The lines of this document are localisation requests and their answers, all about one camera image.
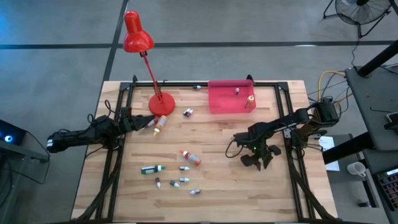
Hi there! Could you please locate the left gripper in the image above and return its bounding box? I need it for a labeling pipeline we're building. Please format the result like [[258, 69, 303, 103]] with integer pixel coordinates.
[[119, 107, 155, 131]]

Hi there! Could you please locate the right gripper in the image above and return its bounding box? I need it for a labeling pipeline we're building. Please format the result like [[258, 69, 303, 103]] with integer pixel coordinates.
[[234, 124, 282, 171]]

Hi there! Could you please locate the large dark red coloring bottle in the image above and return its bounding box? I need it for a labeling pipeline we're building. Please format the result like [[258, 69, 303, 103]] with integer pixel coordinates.
[[146, 116, 160, 129]]

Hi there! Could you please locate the large yellow coloring bottle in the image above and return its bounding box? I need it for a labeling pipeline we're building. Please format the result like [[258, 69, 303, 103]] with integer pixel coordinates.
[[152, 114, 168, 137]]

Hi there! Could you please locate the large green coloring bottle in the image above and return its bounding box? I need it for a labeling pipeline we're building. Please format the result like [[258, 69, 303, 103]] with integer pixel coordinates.
[[141, 165, 167, 175]]

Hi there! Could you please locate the pink plastic bin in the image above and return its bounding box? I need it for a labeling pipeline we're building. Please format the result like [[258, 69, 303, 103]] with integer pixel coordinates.
[[207, 79, 257, 114]]

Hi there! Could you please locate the large red-orange coloring bottle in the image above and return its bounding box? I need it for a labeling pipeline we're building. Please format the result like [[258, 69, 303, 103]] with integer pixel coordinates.
[[179, 149, 202, 167]]

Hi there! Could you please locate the red desk lamp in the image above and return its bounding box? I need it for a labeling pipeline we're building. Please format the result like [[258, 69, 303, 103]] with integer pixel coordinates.
[[123, 10, 177, 118]]

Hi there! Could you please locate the white paper sheet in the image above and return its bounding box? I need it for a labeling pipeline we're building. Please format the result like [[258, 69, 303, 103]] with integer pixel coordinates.
[[317, 136, 341, 172]]

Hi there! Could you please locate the black slanted beam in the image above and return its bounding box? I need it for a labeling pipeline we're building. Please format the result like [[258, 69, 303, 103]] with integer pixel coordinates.
[[322, 132, 376, 165]]

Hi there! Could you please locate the white mug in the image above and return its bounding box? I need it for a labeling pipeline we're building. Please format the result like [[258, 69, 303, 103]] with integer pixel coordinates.
[[346, 161, 368, 178]]

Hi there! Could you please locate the grey desk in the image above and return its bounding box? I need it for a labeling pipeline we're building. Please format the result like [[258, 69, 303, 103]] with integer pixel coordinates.
[[362, 148, 398, 224]]

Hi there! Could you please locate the grey side table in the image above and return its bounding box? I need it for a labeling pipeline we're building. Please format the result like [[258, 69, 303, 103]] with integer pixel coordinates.
[[344, 63, 398, 152]]

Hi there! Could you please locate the black keyboard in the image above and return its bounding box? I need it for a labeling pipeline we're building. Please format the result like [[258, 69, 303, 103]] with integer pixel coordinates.
[[375, 167, 398, 212]]

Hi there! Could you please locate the black device with blue light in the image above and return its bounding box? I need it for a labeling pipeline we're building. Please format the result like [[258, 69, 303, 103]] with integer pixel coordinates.
[[0, 119, 27, 147]]

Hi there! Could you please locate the black phone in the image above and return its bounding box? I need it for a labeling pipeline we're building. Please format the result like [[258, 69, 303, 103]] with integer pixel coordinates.
[[384, 111, 398, 131]]

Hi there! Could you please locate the black slanted pole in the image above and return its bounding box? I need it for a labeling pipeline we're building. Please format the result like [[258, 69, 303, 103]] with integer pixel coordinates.
[[357, 39, 398, 78]]

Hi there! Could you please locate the black floor fan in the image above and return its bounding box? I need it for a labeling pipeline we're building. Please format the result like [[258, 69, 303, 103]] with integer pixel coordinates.
[[322, 0, 393, 39]]

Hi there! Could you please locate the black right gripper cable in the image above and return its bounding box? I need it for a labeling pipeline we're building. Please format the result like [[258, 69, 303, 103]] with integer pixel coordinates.
[[225, 138, 246, 159]]

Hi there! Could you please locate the black metal table frame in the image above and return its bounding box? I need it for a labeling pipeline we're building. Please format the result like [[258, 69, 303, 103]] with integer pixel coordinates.
[[73, 74, 338, 224]]

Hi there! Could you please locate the yellow cable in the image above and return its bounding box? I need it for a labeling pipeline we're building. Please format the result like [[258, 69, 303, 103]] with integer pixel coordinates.
[[317, 70, 354, 106]]

